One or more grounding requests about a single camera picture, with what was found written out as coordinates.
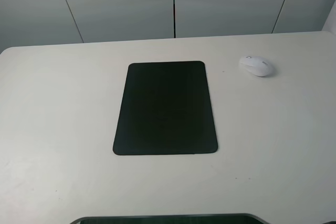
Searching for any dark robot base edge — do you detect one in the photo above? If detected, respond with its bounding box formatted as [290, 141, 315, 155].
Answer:
[72, 214, 266, 224]

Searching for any black rectangular mouse pad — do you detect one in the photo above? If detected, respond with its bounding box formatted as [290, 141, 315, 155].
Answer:
[112, 61, 218, 155]

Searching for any white wireless computer mouse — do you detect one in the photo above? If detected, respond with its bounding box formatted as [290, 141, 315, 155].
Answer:
[239, 56, 274, 77]

